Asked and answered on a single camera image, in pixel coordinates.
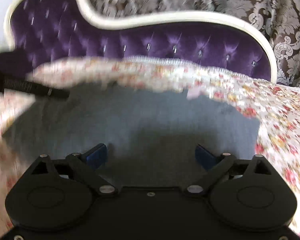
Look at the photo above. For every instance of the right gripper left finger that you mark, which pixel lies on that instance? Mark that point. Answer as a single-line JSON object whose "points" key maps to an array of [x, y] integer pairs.
{"points": [[96, 156]]}

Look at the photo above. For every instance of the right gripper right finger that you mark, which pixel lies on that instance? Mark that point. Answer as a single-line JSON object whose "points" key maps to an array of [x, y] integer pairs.
{"points": [[206, 159]]}

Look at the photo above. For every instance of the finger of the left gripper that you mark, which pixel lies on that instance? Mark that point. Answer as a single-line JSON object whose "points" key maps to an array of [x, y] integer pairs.
{"points": [[36, 89]]}

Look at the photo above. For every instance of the grey argyle knit sweater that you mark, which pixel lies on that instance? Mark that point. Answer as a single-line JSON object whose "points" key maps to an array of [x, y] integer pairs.
{"points": [[151, 137]]}

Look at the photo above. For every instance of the purple velvet pillow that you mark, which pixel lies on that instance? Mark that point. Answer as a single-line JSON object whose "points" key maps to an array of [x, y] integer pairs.
{"points": [[15, 63]]}

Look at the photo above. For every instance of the purple tufted headboard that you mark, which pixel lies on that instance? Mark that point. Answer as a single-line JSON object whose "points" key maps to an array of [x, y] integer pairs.
{"points": [[41, 31]]}

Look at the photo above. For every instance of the floral bedspread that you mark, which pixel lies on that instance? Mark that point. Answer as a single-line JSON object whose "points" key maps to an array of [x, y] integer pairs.
{"points": [[277, 107]]}

